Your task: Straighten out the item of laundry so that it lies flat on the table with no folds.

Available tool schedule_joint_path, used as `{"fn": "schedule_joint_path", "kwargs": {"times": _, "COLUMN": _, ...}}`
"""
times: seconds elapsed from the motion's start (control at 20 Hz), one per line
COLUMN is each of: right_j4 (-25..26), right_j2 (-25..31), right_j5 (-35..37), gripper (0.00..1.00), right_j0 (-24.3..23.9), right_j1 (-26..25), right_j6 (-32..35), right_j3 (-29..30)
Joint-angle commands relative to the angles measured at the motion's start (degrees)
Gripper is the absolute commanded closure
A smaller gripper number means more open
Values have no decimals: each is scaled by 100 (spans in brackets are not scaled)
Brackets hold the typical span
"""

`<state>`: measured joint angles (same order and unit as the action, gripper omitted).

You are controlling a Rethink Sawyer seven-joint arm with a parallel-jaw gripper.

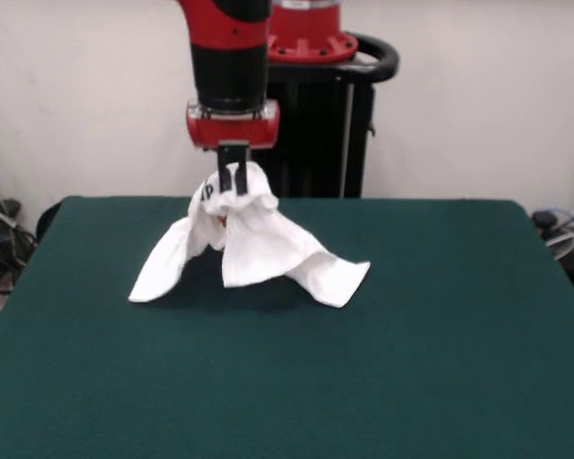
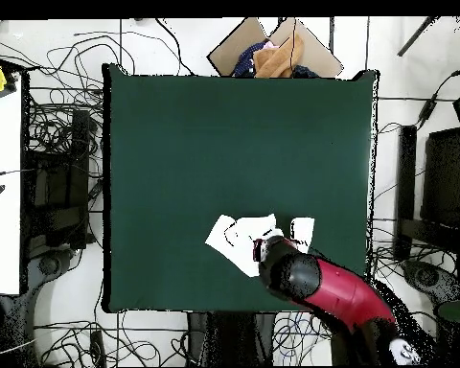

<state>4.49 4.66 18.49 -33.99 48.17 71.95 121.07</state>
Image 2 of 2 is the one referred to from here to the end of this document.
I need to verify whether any black upright stand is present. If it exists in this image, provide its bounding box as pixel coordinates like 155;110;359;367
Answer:
394;125;418;262

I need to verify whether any open cardboard box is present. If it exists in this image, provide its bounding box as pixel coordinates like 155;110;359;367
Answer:
206;16;345;79

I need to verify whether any tan folded garment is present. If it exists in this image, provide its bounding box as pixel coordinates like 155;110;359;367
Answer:
251;33;306;79

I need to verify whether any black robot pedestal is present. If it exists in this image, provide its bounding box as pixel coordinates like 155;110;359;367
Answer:
186;311;277;367

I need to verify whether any black power strip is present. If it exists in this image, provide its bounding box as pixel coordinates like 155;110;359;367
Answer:
89;330;106;367

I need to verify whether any black thin rod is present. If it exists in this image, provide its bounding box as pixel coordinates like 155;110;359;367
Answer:
397;15;438;58

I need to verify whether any dark blue garment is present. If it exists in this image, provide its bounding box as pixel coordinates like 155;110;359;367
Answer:
233;40;270;78

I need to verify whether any white desk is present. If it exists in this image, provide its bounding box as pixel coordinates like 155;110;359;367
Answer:
0;72;24;296

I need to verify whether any black power adapter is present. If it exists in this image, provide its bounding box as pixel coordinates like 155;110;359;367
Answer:
417;97;438;127

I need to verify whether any white printed T-shirt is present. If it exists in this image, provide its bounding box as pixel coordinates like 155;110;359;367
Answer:
204;213;315;278

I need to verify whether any grey swivel chair base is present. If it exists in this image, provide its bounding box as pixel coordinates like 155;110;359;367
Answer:
26;248;76;296
402;259;460;304

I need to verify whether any black computer tower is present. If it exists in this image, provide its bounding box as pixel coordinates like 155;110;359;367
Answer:
22;108;93;250

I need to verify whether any dark green table cloth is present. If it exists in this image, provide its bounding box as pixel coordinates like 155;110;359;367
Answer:
102;62;380;314

